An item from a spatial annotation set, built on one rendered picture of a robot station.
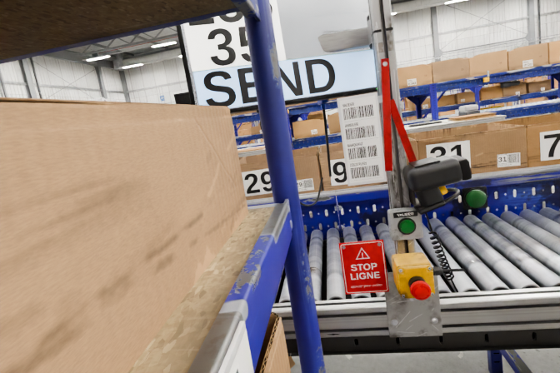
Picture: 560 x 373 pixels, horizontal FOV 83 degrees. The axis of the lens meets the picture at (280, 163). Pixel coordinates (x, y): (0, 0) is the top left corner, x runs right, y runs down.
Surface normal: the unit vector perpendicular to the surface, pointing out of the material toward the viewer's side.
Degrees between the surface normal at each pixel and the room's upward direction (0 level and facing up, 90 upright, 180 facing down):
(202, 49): 86
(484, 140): 90
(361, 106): 90
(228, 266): 0
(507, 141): 90
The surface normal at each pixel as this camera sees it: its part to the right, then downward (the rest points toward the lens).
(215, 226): 0.98, -0.10
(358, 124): -0.15, 0.16
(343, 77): 0.19, 0.04
